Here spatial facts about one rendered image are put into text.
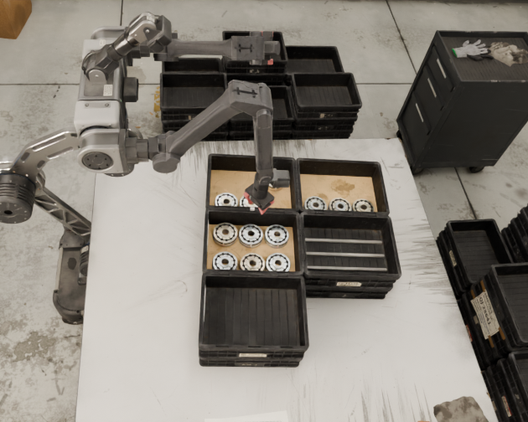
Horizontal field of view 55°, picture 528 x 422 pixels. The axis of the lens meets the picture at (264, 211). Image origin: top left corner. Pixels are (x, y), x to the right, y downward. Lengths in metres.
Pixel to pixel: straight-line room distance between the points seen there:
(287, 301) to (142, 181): 0.94
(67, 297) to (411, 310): 1.67
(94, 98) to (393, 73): 3.13
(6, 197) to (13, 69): 2.16
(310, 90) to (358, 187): 1.08
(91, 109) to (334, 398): 1.38
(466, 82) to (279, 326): 1.78
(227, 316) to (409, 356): 0.77
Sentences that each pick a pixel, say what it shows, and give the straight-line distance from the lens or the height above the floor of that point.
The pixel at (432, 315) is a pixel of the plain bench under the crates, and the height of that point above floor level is 0.70.
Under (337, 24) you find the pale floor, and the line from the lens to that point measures 4.79.
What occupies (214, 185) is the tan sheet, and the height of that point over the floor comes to 0.83.
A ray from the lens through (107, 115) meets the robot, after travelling 1.65.
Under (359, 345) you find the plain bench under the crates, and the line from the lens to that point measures 2.20.
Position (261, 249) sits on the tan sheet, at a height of 0.83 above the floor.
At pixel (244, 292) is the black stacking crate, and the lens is 2.06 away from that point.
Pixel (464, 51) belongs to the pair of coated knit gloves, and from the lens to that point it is 3.33.
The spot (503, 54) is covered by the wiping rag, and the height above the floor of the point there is 0.88.
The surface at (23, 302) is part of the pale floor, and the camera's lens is 3.10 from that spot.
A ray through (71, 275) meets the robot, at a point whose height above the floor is 0.24.
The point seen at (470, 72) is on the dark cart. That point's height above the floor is 0.86.
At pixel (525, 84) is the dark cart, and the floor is 0.88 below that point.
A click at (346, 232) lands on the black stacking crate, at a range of 2.27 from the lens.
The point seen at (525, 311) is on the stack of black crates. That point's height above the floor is 0.49.
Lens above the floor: 2.69
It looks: 56 degrees down
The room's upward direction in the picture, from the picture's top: 10 degrees clockwise
